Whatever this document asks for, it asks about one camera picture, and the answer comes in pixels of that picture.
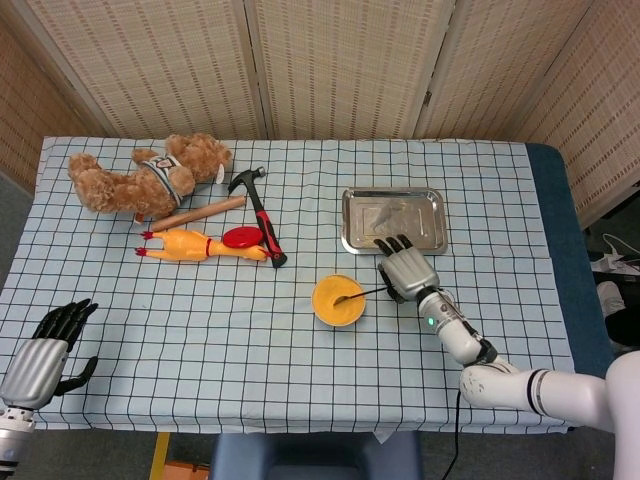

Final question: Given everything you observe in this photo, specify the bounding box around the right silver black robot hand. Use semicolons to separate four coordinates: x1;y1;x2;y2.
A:
374;232;442;305

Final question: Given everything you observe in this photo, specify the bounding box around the wooden rolling pin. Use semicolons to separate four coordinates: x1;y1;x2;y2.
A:
150;194;248;234

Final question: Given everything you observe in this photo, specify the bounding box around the beige woven folding screen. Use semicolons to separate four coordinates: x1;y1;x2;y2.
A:
0;0;640;231

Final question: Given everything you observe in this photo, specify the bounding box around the blue padded chair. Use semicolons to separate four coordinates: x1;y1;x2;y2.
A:
209;430;424;480

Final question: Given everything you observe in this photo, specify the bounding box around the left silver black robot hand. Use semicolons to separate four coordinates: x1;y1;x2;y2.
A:
0;297;100;412

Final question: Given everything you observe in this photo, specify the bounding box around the stainless steel tray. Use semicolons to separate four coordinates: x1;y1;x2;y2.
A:
340;186;449;257

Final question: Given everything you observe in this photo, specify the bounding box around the orange box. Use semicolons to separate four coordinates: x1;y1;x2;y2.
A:
163;460;212;480

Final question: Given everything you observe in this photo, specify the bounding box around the blue checked tablecloth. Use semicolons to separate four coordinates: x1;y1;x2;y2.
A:
0;135;584;436

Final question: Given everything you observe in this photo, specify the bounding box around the white cable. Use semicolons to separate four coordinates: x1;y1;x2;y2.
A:
601;231;640;262

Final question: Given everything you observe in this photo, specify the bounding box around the blue padded table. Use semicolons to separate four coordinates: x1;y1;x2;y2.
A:
524;142;617;371

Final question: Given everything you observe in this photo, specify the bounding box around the black red claw hammer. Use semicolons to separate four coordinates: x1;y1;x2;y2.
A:
227;167;288;270

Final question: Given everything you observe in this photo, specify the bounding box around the brown teddy bear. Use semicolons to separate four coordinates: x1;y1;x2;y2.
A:
67;132;234;225

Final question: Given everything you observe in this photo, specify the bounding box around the red disc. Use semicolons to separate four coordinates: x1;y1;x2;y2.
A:
221;225;266;250

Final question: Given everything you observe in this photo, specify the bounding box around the black spoon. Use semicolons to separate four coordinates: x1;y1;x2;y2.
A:
333;285;392;307

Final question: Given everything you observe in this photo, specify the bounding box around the black cable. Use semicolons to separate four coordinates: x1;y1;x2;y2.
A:
443;388;462;480

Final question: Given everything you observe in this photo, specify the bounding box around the yellow rubber chicken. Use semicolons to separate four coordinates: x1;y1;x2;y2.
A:
133;228;274;264

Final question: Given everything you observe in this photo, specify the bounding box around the yellow bowl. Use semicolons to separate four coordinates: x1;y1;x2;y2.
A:
310;273;368;329

